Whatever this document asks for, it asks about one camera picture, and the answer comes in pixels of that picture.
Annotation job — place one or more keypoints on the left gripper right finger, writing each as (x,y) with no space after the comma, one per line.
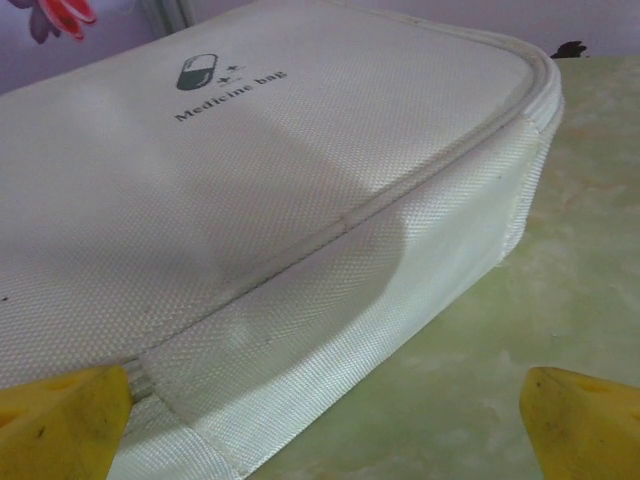
(585,430)

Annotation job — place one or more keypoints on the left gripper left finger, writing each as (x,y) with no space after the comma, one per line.
(60,425)

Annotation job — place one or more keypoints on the white plastic lidded box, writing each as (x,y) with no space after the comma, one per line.
(250,200)

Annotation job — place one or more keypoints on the aluminium corner post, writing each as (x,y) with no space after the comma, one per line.
(170,15)

